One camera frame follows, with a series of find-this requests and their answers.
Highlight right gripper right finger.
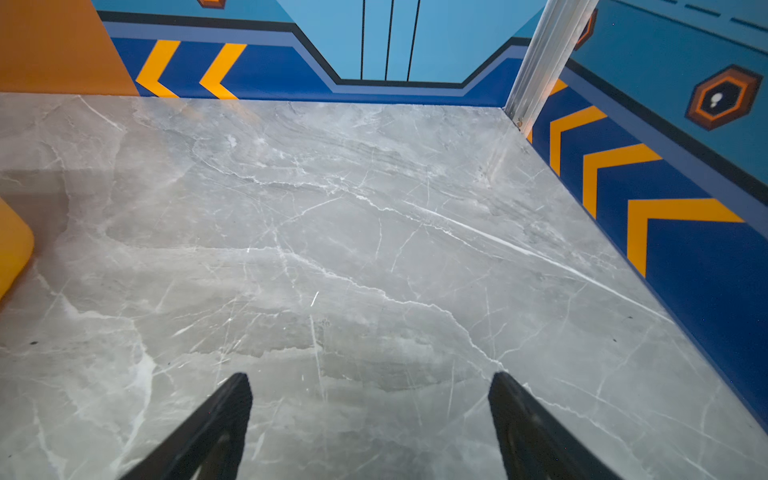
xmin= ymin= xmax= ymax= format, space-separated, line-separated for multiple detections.
xmin=488 ymin=371 xmax=620 ymax=480

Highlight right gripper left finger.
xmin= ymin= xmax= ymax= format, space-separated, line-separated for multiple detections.
xmin=123 ymin=372 xmax=253 ymax=479

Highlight yellow plastic bin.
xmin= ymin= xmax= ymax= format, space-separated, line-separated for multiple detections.
xmin=0 ymin=199 xmax=34 ymax=298

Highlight right aluminium corner post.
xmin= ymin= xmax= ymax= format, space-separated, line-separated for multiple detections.
xmin=504 ymin=0 xmax=598 ymax=136

